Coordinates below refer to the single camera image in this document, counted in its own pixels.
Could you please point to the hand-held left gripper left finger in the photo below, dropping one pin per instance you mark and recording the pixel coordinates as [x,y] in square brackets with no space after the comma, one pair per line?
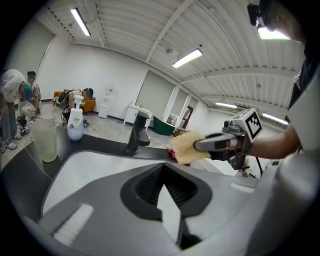
[100,212]

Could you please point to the black faucet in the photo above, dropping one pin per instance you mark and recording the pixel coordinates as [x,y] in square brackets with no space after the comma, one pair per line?
[137,132]

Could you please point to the black backpack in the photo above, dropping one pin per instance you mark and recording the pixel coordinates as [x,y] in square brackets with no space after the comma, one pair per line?
[62,98]

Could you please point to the pink cloth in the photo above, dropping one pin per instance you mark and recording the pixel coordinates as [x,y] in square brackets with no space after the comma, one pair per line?
[171,153]

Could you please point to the dark green bathtub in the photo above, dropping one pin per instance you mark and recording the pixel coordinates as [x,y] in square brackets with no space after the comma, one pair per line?
[162,126]

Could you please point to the person's right hand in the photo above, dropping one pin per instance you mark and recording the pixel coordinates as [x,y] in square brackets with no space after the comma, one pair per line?
[242,144]

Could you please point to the orange sofa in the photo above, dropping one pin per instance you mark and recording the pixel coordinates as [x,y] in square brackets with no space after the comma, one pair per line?
[88,105]

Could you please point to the cardboard box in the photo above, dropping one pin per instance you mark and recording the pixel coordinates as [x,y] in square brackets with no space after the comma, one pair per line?
[180,131]

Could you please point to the white vanity cabinet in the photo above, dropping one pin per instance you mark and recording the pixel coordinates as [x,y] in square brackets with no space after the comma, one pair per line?
[132,115]

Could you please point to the black head-worn camera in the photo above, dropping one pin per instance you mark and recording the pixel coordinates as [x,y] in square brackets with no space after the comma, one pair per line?
[255,12]

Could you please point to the ceiling light tube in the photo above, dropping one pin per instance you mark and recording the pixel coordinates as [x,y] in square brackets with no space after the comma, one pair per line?
[187,58]
[275,118]
[271,33]
[226,105]
[80,22]

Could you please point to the person's right forearm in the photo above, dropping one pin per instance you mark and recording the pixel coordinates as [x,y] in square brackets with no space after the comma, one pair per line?
[272,142]

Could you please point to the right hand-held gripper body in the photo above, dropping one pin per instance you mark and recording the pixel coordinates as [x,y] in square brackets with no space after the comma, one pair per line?
[252,122]

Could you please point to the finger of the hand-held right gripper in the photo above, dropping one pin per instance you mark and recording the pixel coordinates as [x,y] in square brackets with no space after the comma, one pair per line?
[207,145]
[220,155]

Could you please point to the person's head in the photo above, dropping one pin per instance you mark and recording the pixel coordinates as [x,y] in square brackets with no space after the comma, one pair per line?
[287,22]

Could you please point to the yellow sponge brush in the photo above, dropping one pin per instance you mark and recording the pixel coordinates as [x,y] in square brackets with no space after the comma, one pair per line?
[186,147]

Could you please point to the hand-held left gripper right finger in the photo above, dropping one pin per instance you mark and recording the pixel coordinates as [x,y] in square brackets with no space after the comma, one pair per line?
[225,212]

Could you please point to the white water dispenser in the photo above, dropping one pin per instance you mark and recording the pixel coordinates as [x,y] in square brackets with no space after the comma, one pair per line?
[103,107]

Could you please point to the white pump soap bottle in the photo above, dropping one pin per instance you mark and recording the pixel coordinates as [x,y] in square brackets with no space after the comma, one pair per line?
[75,125]

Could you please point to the translucent green cup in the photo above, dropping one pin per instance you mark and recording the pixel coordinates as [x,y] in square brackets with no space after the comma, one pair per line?
[45,140]

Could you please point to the person's black shirt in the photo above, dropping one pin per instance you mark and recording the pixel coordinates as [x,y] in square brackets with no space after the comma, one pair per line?
[305,75]

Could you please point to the white sink basin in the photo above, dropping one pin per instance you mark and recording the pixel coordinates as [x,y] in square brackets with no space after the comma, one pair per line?
[100,170]

